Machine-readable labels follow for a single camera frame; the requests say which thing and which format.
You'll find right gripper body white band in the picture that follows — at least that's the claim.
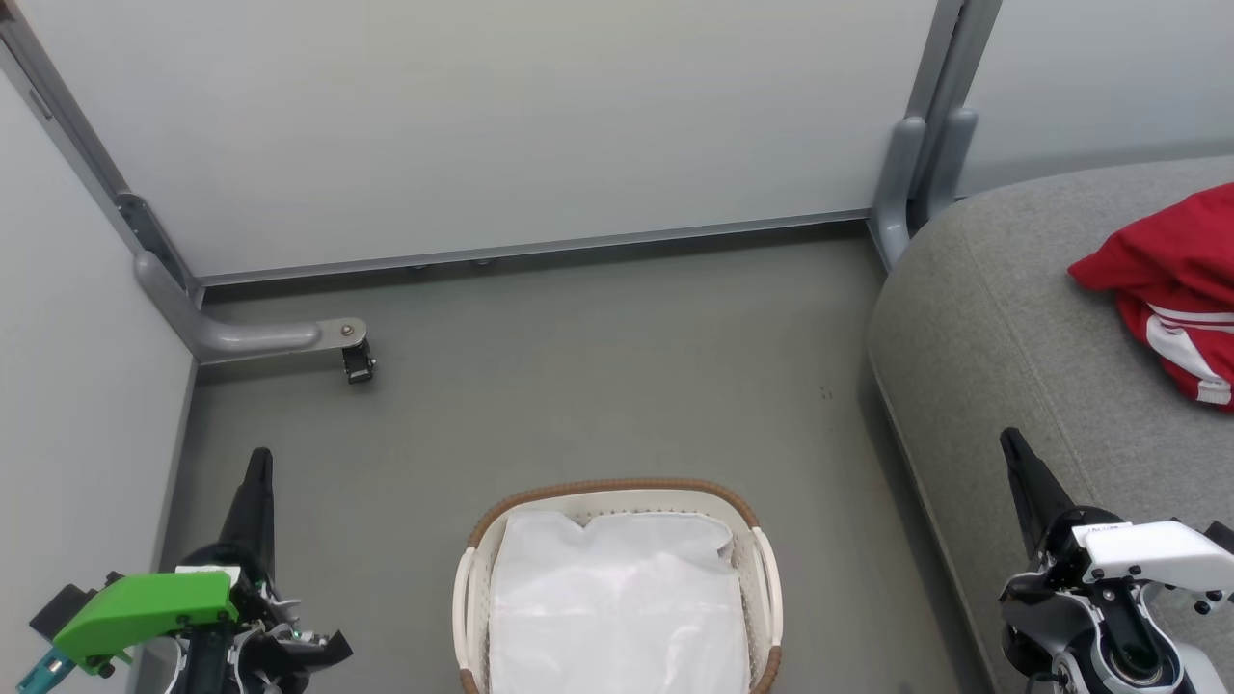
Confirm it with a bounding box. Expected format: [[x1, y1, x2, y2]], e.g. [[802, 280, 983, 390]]
[[1046, 506, 1234, 599]]

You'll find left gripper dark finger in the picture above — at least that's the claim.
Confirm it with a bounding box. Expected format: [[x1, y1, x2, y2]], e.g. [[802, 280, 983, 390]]
[[220, 448, 276, 584]]

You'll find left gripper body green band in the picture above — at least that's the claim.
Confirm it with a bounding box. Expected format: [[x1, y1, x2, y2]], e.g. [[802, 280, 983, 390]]
[[53, 547, 295, 673]]

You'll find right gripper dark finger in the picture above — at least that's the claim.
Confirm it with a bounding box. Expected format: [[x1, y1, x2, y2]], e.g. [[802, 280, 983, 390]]
[[1000, 427, 1076, 560]]

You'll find plain red garment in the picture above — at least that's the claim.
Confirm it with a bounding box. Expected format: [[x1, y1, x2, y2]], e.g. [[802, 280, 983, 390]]
[[1068, 183, 1234, 324]]

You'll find white laundry basket brown rim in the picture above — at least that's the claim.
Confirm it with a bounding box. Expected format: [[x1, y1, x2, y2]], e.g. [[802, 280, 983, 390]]
[[453, 479, 784, 694]]

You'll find white fabric basket liner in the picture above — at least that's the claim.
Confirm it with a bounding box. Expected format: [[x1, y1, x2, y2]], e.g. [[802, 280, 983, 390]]
[[489, 508, 751, 694]]

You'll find grey fabric sofa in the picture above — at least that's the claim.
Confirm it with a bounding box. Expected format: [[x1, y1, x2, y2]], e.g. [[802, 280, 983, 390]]
[[868, 159, 1234, 694]]

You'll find left arm black cable teal plug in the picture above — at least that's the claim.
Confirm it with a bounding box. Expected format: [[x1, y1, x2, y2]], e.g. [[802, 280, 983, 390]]
[[17, 646, 73, 694]]

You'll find grey partition post beside sofa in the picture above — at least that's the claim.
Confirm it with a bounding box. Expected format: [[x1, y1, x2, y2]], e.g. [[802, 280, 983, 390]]
[[868, 0, 1004, 273]]

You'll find grey partition bottom rail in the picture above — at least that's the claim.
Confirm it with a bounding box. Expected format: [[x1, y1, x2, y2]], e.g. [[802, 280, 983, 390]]
[[198, 207, 873, 288]]

